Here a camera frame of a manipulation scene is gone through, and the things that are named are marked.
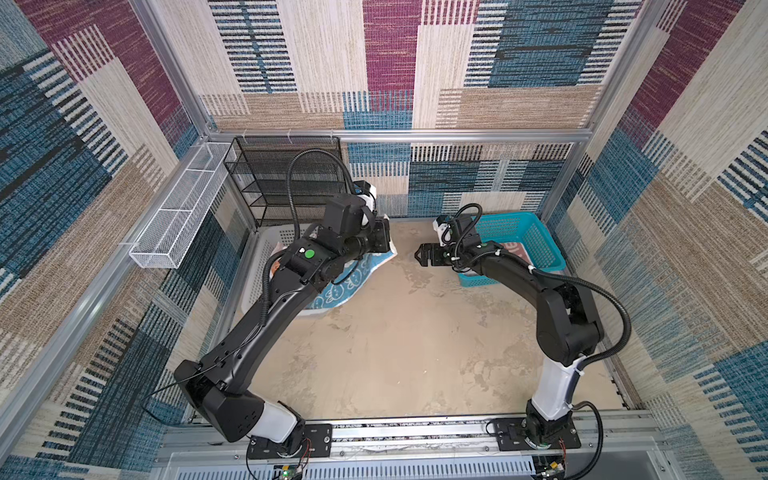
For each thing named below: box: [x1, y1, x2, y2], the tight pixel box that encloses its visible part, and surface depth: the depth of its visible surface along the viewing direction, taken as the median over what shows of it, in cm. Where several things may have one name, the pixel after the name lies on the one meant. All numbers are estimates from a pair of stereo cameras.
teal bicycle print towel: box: [300, 242, 398, 316], surface depth 84 cm
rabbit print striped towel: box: [500, 242, 535, 266], surface depth 109 cm
